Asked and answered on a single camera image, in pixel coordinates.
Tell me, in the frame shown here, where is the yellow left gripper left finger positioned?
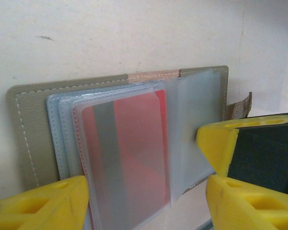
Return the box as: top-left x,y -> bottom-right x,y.
0,175 -> 90,230

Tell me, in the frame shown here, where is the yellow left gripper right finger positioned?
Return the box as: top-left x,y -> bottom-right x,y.
205,174 -> 288,230

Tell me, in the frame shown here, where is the red VIP card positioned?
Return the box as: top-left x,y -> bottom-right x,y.
81,90 -> 171,230

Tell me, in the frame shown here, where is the grey leather card holder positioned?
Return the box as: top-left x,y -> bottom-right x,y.
6,65 -> 253,230

